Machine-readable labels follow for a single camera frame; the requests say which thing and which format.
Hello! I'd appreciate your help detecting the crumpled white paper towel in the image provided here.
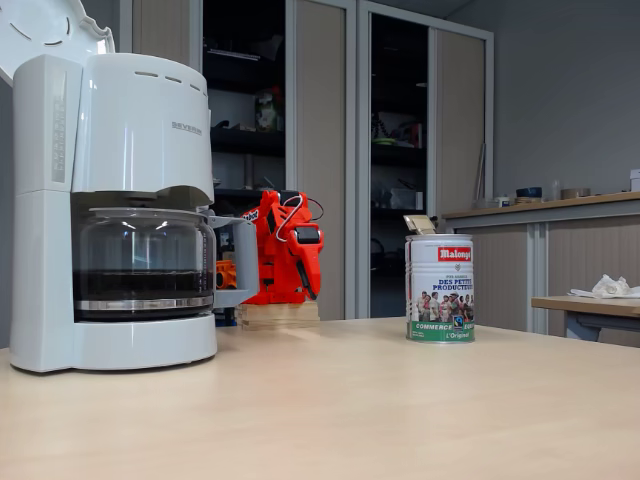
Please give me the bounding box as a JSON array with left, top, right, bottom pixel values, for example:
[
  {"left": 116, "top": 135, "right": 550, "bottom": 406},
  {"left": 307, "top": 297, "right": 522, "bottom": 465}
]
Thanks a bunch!
[{"left": 568, "top": 273, "right": 640, "bottom": 300}]

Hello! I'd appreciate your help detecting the blue scoop with taped handle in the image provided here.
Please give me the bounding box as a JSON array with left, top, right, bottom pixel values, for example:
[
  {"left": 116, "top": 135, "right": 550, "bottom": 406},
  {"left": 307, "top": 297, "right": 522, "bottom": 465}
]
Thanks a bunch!
[{"left": 402, "top": 213, "right": 437, "bottom": 236}]

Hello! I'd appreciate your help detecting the green and red package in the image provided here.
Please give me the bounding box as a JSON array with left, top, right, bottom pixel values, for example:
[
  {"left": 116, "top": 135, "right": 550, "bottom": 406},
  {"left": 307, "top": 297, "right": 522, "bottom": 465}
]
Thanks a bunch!
[{"left": 255, "top": 91, "right": 282, "bottom": 133}]

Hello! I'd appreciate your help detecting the grey cabinet with tambour doors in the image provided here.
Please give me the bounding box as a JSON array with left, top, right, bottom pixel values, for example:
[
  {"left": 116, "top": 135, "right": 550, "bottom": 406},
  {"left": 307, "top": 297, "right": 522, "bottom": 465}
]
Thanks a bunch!
[
  {"left": 357, "top": 0, "right": 495, "bottom": 331},
  {"left": 119, "top": 0, "right": 359, "bottom": 321}
]

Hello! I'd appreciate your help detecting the orange table clamp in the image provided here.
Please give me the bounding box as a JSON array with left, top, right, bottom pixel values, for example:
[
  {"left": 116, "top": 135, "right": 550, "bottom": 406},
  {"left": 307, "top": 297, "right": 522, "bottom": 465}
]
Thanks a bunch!
[{"left": 215, "top": 259, "right": 239, "bottom": 291}]

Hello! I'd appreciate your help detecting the wooden base block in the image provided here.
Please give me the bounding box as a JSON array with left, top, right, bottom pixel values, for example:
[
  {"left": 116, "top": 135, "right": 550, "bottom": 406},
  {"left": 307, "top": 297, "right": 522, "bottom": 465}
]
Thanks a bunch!
[{"left": 234, "top": 300, "right": 321, "bottom": 331}]

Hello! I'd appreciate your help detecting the white servo cable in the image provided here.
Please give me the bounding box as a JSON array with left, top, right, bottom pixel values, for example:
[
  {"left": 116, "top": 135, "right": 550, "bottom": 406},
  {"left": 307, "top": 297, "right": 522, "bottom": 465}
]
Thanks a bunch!
[{"left": 273, "top": 194, "right": 308, "bottom": 242}]

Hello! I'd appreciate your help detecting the long grey sideboard counter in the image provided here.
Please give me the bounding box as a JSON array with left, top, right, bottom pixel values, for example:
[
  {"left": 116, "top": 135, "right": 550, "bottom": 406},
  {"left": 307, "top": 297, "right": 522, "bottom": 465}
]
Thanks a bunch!
[{"left": 442, "top": 191, "right": 640, "bottom": 346}]

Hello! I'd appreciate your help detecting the white drip coffee maker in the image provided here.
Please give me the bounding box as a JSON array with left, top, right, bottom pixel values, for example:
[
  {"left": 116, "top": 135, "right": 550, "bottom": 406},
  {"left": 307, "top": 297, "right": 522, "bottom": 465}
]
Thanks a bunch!
[{"left": 0, "top": 0, "right": 219, "bottom": 374}]

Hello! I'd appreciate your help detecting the glass carafe grey handle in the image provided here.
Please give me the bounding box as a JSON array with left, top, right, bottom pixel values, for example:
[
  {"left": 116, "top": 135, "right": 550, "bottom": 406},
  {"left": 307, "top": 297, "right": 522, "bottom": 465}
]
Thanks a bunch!
[{"left": 72, "top": 207, "right": 261, "bottom": 321}]

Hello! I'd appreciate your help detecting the Malongo coffee tin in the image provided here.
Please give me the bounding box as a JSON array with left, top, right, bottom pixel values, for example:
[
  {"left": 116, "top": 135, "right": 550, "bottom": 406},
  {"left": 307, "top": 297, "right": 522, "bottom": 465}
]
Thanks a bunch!
[{"left": 404, "top": 233, "right": 476, "bottom": 345}]

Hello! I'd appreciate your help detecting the small wooden side table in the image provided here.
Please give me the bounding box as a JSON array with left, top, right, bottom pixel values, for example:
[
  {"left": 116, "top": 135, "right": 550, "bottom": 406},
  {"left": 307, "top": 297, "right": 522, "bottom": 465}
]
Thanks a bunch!
[{"left": 530, "top": 294, "right": 640, "bottom": 346}]

